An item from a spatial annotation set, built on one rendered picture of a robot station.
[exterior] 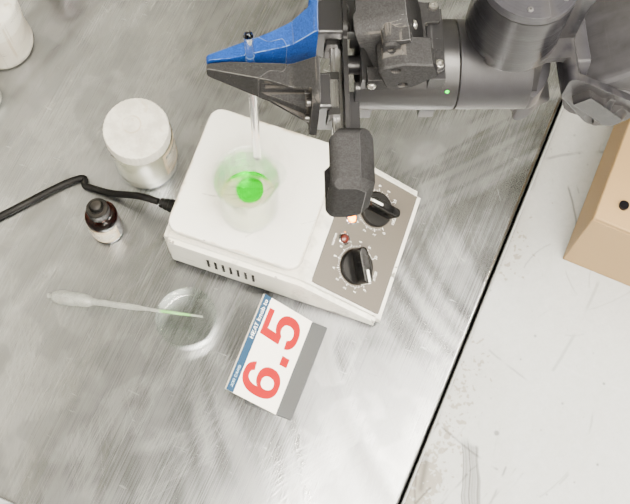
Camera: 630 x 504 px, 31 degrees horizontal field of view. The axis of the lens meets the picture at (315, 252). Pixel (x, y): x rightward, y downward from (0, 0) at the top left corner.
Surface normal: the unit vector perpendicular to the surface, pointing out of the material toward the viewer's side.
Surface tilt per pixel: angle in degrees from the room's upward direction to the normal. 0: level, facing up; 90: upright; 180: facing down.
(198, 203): 0
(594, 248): 90
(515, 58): 87
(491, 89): 59
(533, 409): 0
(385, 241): 30
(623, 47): 35
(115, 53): 0
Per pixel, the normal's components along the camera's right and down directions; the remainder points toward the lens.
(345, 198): 0.02, 0.96
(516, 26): -0.32, 0.89
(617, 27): -0.57, -0.24
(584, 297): 0.01, -0.29
